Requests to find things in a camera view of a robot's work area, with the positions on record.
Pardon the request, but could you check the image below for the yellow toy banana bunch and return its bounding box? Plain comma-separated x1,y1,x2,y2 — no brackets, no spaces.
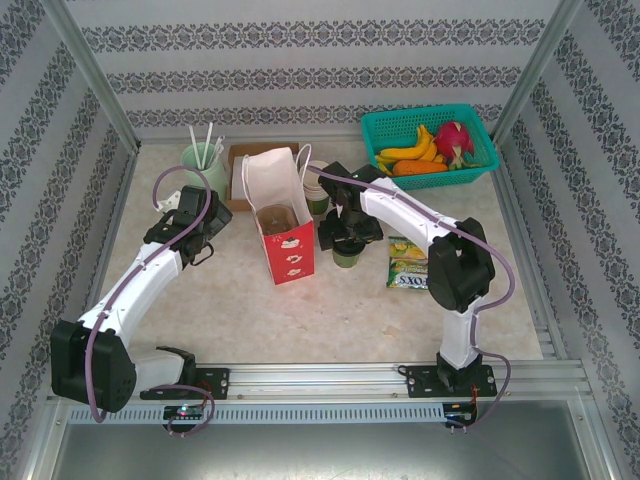
375,124,447,176

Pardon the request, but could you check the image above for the orange toy carrot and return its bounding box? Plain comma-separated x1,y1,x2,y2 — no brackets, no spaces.
392,159,449,177

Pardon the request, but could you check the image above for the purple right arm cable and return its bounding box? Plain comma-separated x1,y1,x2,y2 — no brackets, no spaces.
307,160,516,436

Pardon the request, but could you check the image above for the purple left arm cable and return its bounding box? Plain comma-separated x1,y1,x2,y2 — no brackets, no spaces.
85,164,217,440

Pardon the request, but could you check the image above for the green straw holder cup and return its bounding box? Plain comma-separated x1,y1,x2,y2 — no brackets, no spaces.
180,142,229,201

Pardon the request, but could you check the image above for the white straw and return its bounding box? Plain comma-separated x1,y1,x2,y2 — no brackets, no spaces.
199,121,215,170
187,124,202,170

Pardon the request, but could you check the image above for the aluminium frame post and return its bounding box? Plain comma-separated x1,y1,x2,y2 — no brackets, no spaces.
489,0,586,146
42,0,141,151

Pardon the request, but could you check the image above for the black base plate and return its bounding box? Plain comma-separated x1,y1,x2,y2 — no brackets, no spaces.
139,367,232,401
403,364,499,400

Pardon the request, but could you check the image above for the green yellow candy bag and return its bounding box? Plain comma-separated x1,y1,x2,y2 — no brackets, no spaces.
385,235,431,292

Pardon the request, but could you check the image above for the left controller board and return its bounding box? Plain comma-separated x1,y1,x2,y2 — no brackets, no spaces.
163,404,205,421

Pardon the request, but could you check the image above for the aluminium mounting rail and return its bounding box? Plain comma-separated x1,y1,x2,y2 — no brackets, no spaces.
47,362,594,402

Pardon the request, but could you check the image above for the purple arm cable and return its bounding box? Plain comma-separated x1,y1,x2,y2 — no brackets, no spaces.
307,160,516,436
85,164,217,440

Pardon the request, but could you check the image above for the right controller board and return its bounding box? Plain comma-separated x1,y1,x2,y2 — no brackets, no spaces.
444,402,479,426

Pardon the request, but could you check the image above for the controller board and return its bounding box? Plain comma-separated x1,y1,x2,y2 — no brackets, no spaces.
163,404,205,421
444,402,479,426

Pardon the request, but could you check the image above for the teal plastic basket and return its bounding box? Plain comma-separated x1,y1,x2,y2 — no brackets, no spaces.
360,103,499,192

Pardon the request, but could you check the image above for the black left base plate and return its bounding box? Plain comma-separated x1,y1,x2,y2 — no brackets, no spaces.
139,367,232,401

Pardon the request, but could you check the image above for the white red paper gift bag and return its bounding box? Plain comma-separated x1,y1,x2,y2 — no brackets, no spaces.
241,143,317,287

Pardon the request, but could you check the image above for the grey slotted cable duct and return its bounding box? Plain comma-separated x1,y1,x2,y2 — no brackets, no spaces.
67,402,447,426

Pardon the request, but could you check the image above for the white paper napkin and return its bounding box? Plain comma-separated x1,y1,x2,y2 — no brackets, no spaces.
230,154,251,201

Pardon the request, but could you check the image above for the red toy dragon fruit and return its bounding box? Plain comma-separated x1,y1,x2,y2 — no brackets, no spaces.
432,120,485,170

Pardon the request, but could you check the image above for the stack of green paper cups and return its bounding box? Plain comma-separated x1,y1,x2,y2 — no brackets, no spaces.
301,159,332,217

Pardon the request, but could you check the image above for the green paper coffee cup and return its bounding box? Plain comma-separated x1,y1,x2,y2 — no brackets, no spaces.
332,247,366,270

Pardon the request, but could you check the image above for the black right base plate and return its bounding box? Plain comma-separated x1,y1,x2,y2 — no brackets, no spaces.
403,364,499,400

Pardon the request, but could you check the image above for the brown cardboard napkin box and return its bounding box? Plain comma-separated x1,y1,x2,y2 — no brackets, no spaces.
228,143,301,212

